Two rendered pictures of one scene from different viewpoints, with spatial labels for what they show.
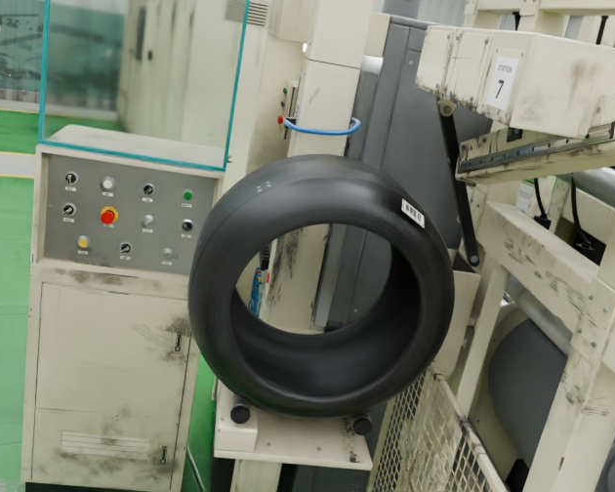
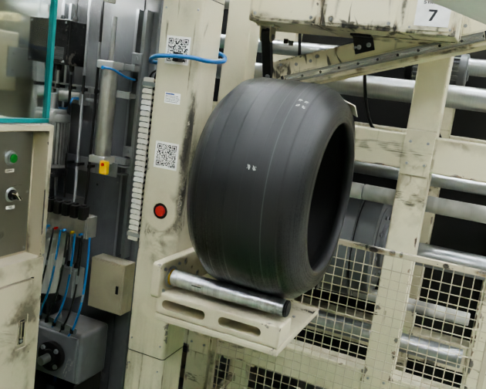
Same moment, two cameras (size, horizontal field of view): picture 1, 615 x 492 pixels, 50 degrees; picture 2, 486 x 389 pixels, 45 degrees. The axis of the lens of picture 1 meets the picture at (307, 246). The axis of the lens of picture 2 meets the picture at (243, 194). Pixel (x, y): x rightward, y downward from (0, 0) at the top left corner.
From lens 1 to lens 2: 155 cm
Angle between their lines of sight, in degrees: 57
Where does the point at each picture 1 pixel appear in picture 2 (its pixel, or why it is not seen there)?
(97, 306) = not seen: outside the picture
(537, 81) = not seen: hidden behind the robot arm
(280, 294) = (184, 219)
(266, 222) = (324, 130)
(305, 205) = (334, 112)
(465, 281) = not seen: hidden behind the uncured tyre
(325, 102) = (210, 35)
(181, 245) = (5, 220)
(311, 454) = (298, 321)
